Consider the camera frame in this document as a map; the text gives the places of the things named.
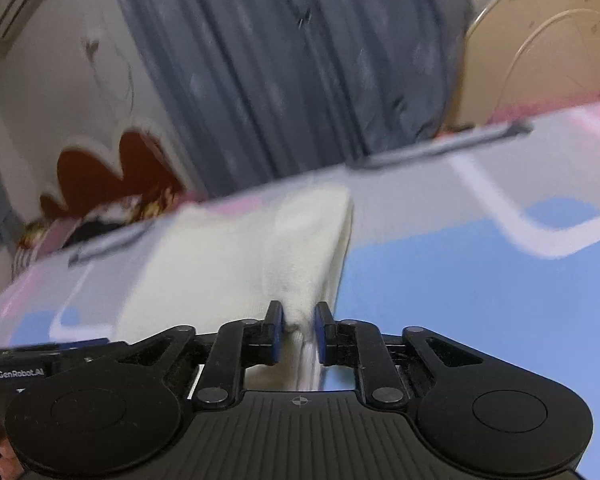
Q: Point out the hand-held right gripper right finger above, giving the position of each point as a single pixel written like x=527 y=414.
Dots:
x=324 y=332

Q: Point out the white small garment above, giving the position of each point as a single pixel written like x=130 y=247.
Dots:
x=240 y=260

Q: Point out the beige round folding table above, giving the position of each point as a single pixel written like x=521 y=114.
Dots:
x=540 y=45

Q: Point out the grey-blue curtain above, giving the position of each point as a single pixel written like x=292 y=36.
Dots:
x=290 y=60

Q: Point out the patterned dark cloth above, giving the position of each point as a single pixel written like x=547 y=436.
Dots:
x=90 y=220

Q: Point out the red scalloped headboard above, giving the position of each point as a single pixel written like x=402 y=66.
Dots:
x=115 y=170

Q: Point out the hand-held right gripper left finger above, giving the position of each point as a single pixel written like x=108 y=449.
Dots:
x=275 y=332

